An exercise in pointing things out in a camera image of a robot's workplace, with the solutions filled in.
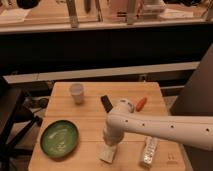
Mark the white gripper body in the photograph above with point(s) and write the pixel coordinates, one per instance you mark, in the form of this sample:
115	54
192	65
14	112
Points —
112	139

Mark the white sponge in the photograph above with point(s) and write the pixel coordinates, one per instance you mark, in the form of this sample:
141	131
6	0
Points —
107	153

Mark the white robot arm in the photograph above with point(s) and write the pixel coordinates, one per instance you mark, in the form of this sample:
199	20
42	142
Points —
194	131

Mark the green ceramic bowl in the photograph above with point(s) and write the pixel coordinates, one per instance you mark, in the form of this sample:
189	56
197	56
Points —
59	139

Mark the black rectangular block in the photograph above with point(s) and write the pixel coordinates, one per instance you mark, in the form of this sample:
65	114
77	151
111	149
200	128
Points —
106	103

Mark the clear plastic water bottle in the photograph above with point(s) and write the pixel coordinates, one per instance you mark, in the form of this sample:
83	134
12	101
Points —
148	152

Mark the orange carrot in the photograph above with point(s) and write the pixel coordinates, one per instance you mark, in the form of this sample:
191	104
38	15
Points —
141	104

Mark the white paper cup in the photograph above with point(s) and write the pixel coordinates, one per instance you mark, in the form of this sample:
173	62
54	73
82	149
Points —
77	93

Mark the black chair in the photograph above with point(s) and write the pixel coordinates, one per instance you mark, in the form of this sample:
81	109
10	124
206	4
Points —
13	111

